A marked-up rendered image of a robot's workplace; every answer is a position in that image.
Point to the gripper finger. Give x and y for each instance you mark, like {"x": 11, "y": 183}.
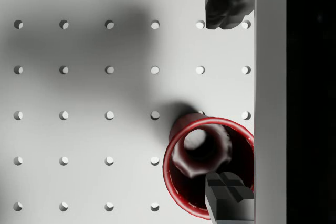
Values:
{"x": 225, "y": 195}
{"x": 231, "y": 1}

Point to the red mug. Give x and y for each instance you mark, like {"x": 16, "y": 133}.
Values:
{"x": 183, "y": 121}

